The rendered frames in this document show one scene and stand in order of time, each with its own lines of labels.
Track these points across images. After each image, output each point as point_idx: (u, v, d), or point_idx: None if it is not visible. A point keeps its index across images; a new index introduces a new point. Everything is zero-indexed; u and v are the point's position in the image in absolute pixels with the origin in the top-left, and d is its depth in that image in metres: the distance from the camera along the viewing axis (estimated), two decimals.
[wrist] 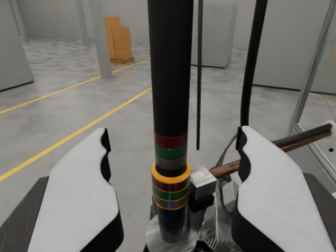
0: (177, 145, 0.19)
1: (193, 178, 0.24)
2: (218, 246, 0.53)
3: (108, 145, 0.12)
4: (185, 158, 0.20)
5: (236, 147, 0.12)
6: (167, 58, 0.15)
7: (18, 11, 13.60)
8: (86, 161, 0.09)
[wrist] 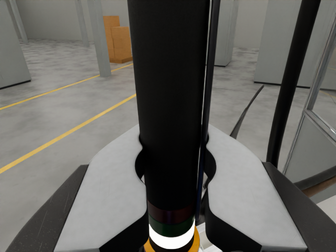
0: (180, 219, 0.12)
1: (202, 242, 0.18)
2: None
3: None
4: (192, 230, 0.14)
5: (199, 145, 0.13)
6: (163, 97, 0.08)
7: (18, 13, 13.58)
8: (123, 155, 0.10)
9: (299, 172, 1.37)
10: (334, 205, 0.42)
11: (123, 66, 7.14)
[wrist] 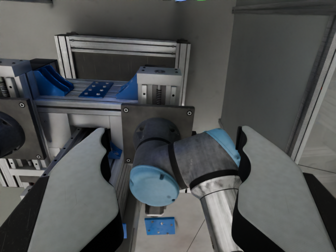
0: None
1: None
2: None
3: (108, 145, 0.12)
4: None
5: (236, 147, 0.12)
6: None
7: None
8: (86, 161, 0.09)
9: None
10: None
11: None
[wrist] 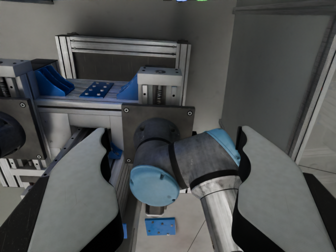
0: None
1: None
2: None
3: (108, 145, 0.12)
4: None
5: (236, 147, 0.12)
6: None
7: None
8: (86, 161, 0.09)
9: None
10: None
11: None
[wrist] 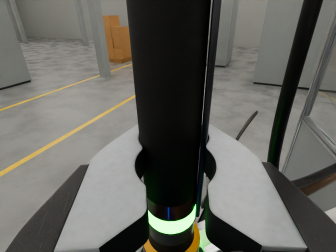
0: (180, 215, 0.12)
1: (202, 239, 0.17)
2: None
3: None
4: (192, 227, 0.14)
5: (199, 145, 0.13)
6: (162, 87, 0.08)
7: (17, 11, 13.54)
8: (123, 155, 0.10)
9: (296, 177, 1.40)
10: None
11: (123, 66, 7.15)
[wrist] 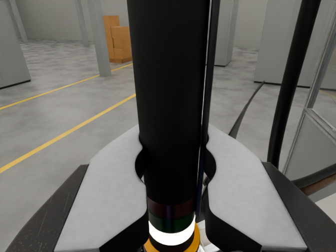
0: (180, 214, 0.12)
1: (202, 239, 0.17)
2: None
3: None
4: (192, 226, 0.14)
5: (199, 145, 0.13)
6: (162, 86, 0.08)
7: (18, 13, 13.58)
8: (123, 155, 0.10)
9: (299, 171, 1.37)
10: (335, 202, 0.41)
11: None
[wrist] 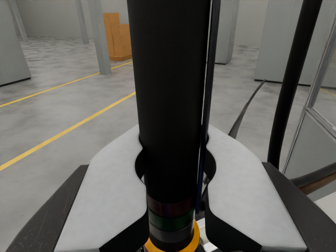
0: (180, 212, 0.12)
1: (202, 237, 0.17)
2: None
3: None
4: (192, 224, 0.14)
5: (199, 145, 0.13)
6: (162, 83, 0.08)
7: (17, 10, 13.50)
8: (123, 155, 0.10)
9: (299, 169, 1.37)
10: (335, 201, 0.41)
11: (123, 64, 7.12)
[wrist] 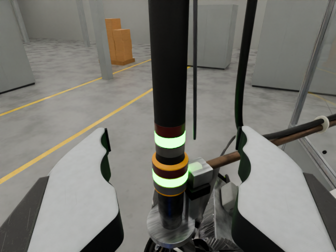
0: (175, 134, 0.20)
1: (191, 167, 0.26)
2: (216, 244, 0.56)
3: (108, 145, 0.12)
4: (183, 147, 0.22)
5: (236, 147, 0.12)
6: (165, 54, 0.17)
7: (20, 13, 13.68)
8: (86, 161, 0.09)
9: None
10: None
11: (125, 68, 7.29)
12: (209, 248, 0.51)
